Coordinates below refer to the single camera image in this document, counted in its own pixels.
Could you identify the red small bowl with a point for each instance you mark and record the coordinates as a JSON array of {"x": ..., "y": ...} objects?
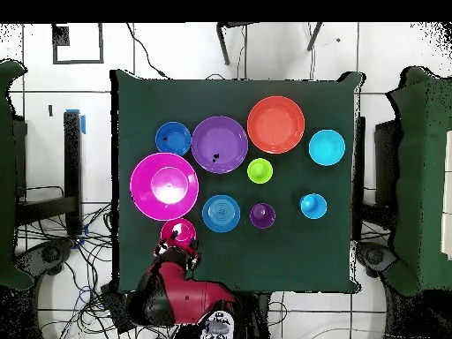
[{"x": 185, "y": 231}]

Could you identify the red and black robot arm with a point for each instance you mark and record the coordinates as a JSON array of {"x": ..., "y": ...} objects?
[{"x": 190, "y": 296}]

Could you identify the blue straight-sided bowl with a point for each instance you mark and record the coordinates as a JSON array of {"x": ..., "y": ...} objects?
[{"x": 221, "y": 213}]

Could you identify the large pink bowl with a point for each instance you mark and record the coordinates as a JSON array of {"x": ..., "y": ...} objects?
[{"x": 148, "y": 182}]

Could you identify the purple plastic cup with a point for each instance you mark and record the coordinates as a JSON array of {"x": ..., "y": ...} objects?
[{"x": 262, "y": 215}]

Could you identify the black power strip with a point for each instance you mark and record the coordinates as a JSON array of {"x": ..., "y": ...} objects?
[{"x": 116, "y": 307}]

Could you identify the dark blue small bowl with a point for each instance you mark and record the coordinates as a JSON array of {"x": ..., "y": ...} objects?
[{"x": 173, "y": 138}]

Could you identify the lime green plastic cup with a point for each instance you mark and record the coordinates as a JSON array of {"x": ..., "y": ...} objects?
[{"x": 260, "y": 171}]

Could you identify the wide purple bowl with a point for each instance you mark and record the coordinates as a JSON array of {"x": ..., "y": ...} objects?
[{"x": 226, "y": 141}]

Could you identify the dark green tablecloth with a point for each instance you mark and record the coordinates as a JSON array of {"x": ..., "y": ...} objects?
[{"x": 307, "y": 250}]

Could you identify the light blue plastic cup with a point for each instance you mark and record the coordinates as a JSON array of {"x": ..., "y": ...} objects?
[{"x": 313, "y": 206}]

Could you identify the black round machine base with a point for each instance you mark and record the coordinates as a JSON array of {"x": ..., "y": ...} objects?
[
  {"x": 49, "y": 254},
  {"x": 376, "y": 256}
]

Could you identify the wide orange bowl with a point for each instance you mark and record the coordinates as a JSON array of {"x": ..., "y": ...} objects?
[{"x": 275, "y": 124}]

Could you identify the light blue small bowl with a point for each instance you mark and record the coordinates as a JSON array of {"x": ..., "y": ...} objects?
[{"x": 326, "y": 147}]

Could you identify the green-clothed side table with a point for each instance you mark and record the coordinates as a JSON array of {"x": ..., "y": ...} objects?
[
  {"x": 420, "y": 176},
  {"x": 9, "y": 176}
]

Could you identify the black bench frame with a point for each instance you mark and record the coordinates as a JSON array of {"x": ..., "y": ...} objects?
[
  {"x": 72, "y": 169},
  {"x": 386, "y": 159}
]

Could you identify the black camera stand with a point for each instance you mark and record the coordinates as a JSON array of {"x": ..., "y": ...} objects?
[{"x": 223, "y": 46}]

